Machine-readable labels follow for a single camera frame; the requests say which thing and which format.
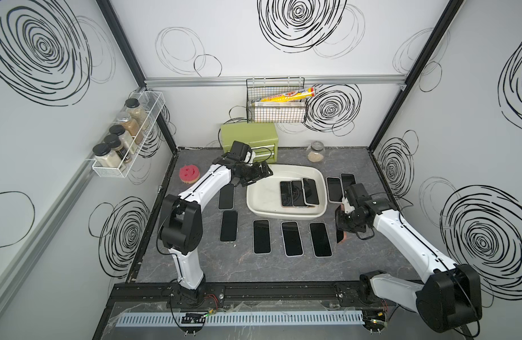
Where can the pink smiley sponge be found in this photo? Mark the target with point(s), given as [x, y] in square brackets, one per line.
[189, 174]

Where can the spice jar dark contents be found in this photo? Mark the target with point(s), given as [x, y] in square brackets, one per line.
[117, 145]

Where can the green metal drawer toolbox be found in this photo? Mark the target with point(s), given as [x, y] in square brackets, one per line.
[261, 137]

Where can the glass jar with powder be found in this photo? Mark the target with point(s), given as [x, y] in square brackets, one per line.
[316, 152]

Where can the extra black phone in box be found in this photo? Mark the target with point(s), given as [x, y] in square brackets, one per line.
[298, 194]

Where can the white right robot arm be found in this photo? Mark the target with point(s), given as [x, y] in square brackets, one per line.
[449, 294]

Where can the spice jar black lid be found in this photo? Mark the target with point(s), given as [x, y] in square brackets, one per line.
[106, 156]
[137, 112]

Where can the black wire wall basket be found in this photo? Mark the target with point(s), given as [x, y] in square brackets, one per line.
[258, 111]

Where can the spice jar brown contents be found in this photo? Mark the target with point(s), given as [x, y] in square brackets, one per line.
[130, 125]

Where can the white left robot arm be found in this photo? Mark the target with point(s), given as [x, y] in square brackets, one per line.
[181, 226]

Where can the spice jar black lid rear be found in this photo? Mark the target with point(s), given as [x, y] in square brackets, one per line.
[137, 112]

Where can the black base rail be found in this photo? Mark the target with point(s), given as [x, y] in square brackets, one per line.
[341, 293]

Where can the white plastic storage box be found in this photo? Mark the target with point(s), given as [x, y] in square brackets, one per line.
[264, 199]

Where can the grey slotted cable duct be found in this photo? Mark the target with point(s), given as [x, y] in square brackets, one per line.
[279, 318]

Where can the white box in basket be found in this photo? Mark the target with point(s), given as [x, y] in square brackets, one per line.
[278, 105]

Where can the spice jar white contents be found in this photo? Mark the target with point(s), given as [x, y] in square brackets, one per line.
[125, 137]

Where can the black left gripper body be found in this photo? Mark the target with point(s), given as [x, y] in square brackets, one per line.
[247, 173]

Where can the spice jar black lid front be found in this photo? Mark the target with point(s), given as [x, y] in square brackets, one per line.
[106, 156]

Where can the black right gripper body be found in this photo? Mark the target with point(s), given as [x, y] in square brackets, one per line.
[347, 220]

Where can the clear wall spice shelf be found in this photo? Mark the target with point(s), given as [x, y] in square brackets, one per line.
[138, 169]

